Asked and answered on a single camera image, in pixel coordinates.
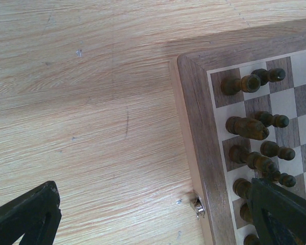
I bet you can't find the dark rook chess piece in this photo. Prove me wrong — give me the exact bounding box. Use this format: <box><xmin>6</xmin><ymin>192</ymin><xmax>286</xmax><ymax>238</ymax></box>
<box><xmin>220</xmin><ymin>75</ymin><xmax>261</xmax><ymax>95</ymax></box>

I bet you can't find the dark knight chess piece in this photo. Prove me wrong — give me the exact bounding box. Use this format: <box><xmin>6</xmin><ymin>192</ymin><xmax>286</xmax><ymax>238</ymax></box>
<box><xmin>225</xmin><ymin>116</ymin><xmax>269</xmax><ymax>140</ymax></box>

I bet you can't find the wooden chess board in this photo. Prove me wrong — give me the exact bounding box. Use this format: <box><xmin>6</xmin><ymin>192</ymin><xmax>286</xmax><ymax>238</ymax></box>
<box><xmin>170</xmin><ymin>19</ymin><xmax>306</xmax><ymax>244</ymax></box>

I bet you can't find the dark pawn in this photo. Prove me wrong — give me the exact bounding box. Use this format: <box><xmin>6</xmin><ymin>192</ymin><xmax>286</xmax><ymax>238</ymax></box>
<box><xmin>254</xmin><ymin>111</ymin><xmax>289</xmax><ymax>128</ymax></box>
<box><xmin>251</xmin><ymin>68</ymin><xmax>286</xmax><ymax>86</ymax></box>
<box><xmin>260</xmin><ymin>141</ymin><xmax>295</xmax><ymax>161</ymax></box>
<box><xmin>262</xmin><ymin>170</ymin><xmax>296</xmax><ymax>187</ymax></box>

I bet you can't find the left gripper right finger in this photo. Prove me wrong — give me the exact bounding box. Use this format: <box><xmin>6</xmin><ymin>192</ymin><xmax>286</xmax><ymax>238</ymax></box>
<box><xmin>248</xmin><ymin>178</ymin><xmax>306</xmax><ymax>244</ymax></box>

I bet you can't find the dark bishop chess piece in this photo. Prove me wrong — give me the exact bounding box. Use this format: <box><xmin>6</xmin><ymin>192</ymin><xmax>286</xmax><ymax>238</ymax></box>
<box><xmin>229</xmin><ymin>145</ymin><xmax>277</xmax><ymax>173</ymax></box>

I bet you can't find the dark queen chess piece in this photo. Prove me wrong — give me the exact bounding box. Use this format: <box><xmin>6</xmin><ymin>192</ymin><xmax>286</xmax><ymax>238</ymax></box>
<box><xmin>233</xmin><ymin>178</ymin><xmax>251</xmax><ymax>199</ymax></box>

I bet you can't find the metal board clasp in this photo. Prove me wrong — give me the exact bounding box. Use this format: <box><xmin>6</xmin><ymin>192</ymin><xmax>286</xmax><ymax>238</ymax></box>
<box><xmin>190</xmin><ymin>196</ymin><xmax>205</xmax><ymax>220</ymax></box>

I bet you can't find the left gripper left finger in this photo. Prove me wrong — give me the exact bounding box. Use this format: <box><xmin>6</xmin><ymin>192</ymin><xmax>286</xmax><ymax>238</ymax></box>
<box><xmin>0</xmin><ymin>181</ymin><xmax>62</xmax><ymax>244</ymax></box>

